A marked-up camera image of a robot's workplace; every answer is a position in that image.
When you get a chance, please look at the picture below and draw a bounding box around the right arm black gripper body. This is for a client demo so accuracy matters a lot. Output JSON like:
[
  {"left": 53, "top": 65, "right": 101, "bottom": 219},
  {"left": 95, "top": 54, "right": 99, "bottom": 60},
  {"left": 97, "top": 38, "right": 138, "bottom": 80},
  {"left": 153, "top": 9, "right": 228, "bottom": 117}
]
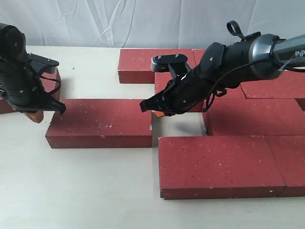
[{"left": 163, "top": 69, "right": 217, "bottom": 116}]

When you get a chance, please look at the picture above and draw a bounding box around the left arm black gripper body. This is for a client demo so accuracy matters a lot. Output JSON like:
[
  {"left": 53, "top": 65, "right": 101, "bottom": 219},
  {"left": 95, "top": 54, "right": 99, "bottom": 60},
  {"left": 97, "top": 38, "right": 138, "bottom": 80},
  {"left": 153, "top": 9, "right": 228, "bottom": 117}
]
[{"left": 0, "top": 58, "right": 51, "bottom": 113}]

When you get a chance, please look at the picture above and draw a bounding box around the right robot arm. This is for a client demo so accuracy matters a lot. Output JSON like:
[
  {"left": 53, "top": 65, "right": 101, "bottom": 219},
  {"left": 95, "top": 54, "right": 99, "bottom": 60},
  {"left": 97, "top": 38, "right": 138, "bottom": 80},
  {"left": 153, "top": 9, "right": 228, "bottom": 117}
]
[{"left": 140, "top": 33, "right": 305, "bottom": 116}]

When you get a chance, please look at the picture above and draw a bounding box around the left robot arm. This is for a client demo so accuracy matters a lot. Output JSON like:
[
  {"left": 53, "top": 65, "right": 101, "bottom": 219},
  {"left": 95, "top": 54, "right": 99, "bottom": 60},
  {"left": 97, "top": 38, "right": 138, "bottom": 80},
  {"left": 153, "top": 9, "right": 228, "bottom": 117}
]
[{"left": 0, "top": 23, "right": 66, "bottom": 123}]

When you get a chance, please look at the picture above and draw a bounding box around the right third-row red brick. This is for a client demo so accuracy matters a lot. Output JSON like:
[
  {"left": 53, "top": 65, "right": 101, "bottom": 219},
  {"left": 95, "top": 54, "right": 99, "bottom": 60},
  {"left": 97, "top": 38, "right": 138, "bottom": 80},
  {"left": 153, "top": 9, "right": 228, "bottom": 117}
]
[{"left": 203, "top": 99, "right": 305, "bottom": 136}]

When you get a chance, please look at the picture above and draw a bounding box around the front large red brick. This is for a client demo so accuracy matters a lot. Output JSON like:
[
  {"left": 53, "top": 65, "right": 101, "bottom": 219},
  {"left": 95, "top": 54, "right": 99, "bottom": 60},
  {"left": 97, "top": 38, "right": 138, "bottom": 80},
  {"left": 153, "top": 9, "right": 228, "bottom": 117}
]
[{"left": 158, "top": 136, "right": 286, "bottom": 199}]

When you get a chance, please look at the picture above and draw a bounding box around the right second-row red brick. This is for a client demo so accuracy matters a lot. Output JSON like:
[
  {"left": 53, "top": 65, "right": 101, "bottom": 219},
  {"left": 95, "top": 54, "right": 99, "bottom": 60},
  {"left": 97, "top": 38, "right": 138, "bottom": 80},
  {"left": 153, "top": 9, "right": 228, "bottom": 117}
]
[{"left": 241, "top": 71, "right": 305, "bottom": 110}]

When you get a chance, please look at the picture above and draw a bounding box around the white backdrop cloth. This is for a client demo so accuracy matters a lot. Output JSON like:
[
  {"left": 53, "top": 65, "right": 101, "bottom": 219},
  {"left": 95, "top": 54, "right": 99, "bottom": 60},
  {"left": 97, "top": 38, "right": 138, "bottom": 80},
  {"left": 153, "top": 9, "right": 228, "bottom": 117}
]
[{"left": 0, "top": 0, "right": 305, "bottom": 49}]

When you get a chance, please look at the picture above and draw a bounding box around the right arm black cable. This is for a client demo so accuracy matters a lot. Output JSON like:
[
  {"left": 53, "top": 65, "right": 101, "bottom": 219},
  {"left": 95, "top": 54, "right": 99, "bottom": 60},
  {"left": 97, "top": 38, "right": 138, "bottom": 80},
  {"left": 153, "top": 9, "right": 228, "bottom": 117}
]
[{"left": 202, "top": 58, "right": 305, "bottom": 113}]

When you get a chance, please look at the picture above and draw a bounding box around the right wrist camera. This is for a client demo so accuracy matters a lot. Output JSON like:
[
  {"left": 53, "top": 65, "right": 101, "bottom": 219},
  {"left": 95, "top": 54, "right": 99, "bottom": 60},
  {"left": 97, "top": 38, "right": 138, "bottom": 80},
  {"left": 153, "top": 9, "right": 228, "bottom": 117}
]
[{"left": 151, "top": 54, "right": 191, "bottom": 79}]

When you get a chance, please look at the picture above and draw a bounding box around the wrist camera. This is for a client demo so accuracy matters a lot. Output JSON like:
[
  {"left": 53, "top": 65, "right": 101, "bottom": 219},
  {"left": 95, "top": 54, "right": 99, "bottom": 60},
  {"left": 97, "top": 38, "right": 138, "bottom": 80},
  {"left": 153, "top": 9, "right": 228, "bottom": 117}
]
[
  {"left": 151, "top": 54, "right": 191, "bottom": 79},
  {"left": 28, "top": 53, "right": 60, "bottom": 75}
]

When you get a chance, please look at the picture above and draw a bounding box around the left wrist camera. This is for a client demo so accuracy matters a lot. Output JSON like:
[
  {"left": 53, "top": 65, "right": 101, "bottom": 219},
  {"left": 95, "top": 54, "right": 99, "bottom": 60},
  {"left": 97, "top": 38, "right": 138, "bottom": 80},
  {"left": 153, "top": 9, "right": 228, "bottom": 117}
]
[{"left": 28, "top": 53, "right": 60, "bottom": 75}]

